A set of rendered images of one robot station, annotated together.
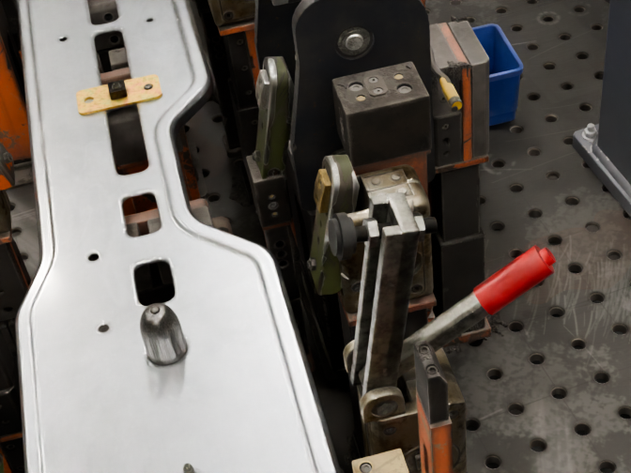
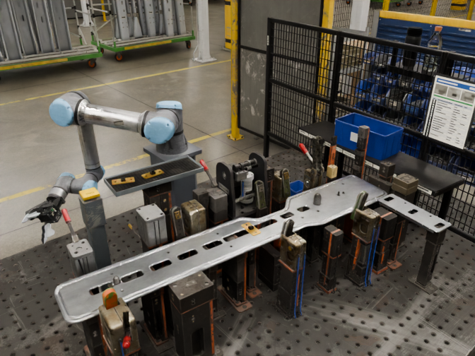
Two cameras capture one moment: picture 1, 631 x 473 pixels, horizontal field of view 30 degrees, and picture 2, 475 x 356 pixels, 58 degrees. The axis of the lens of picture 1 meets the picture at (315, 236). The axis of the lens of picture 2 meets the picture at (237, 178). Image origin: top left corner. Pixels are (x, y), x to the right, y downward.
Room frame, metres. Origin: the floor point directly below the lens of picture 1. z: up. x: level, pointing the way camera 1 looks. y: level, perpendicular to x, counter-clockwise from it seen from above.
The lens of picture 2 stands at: (1.60, 1.37, 1.95)
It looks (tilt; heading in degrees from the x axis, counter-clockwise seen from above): 28 degrees down; 244
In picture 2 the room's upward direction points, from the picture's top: straight up
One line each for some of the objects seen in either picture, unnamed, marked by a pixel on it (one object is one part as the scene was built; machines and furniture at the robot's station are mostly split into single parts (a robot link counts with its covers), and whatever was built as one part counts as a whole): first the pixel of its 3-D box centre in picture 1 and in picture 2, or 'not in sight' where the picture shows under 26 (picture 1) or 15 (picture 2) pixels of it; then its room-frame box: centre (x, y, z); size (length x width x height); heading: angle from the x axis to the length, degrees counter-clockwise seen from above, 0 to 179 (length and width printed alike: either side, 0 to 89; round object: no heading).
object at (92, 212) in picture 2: not in sight; (99, 245); (1.48, -0.10, 0.92); 0.08 x 0.08 x 0.44; 7
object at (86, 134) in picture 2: not in sight; (87, 137); (1.39, -0.69, 1.14); 0.12 x 0.11 x 0.49; 147
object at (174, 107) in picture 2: not in sight; (169, 115); (1.04, -0.46, 1.27); 0.13 x 0.12 x 0.14; 57
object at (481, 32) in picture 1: (474, 80); not in sight; (1.21, -0.24, 0.74); 0.11 x 0.10 x 0.09; 7
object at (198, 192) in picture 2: not in sight; (202, 232); (1.07, -0.03, 0.90); 0.05 x 0.05 x 0.40; 7
